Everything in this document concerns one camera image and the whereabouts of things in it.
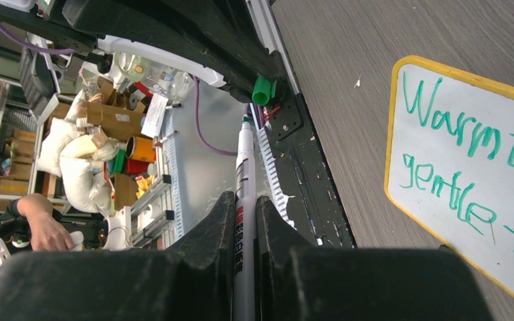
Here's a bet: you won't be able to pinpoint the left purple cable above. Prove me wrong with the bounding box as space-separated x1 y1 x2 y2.
0 15 240 158

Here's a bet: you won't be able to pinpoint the yellow framed whiteboard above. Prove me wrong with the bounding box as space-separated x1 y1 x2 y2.
384 56 514 297

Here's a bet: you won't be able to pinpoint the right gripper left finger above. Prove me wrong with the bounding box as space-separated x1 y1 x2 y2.
0 191 236 320

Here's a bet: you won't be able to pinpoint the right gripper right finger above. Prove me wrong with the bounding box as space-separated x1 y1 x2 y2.
256 196 492 320

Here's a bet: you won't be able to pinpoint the person's forearm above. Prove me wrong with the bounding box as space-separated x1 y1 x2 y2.
16 193 54 220

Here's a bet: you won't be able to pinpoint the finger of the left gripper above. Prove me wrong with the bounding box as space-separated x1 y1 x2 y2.
62 1 284 96

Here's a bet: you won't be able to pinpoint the cluttered background shelf items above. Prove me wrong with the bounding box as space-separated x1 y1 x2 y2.
0 92 176 254

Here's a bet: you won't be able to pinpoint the green whiteboard marker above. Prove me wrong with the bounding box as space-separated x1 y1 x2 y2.
232 115 256 320

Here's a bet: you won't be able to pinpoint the person's hand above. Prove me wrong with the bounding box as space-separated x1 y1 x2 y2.
27 212 74 251

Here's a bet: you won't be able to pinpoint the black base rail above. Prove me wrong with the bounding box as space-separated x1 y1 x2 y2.
257 94 357 249

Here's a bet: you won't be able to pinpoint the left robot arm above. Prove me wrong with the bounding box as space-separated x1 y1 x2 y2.
0 1 288 102

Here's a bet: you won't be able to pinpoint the green marker cap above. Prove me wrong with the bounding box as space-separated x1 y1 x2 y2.
252 75 276 106

